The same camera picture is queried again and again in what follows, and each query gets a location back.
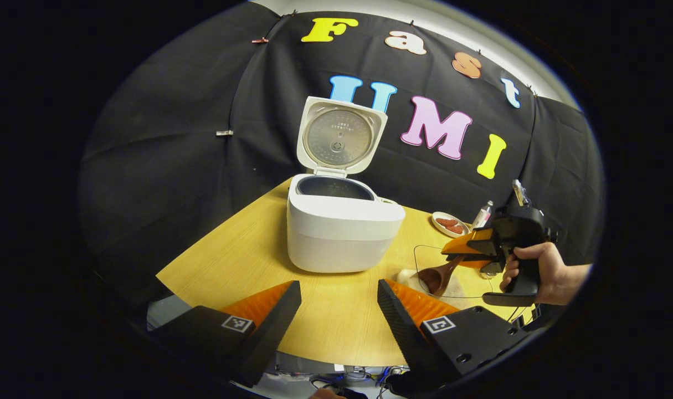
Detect tangled cables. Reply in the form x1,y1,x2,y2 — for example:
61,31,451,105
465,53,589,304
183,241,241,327
309,366,409,398

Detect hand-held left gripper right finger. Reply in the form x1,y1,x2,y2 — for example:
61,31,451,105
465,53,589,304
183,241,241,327
377,278,532,395

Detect clear bottle with pink label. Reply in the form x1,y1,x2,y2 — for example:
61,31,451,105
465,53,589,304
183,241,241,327
471,200,494,231

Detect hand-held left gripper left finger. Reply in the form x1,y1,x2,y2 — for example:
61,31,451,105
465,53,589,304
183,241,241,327
147,280,302,388

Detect white round plate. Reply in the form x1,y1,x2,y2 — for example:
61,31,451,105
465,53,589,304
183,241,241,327
431,212,470,239

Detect brown wooden spoon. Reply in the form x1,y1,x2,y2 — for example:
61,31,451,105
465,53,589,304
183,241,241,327
417,254,467,297

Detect clear glass bowl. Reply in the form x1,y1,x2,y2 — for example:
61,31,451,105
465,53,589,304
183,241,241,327
396,244,495,300

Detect black backdrop cloth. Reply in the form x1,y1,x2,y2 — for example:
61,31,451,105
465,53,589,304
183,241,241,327
77,0,605,311

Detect white rice cooker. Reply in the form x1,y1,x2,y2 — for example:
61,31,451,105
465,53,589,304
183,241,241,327
286,96,407,274

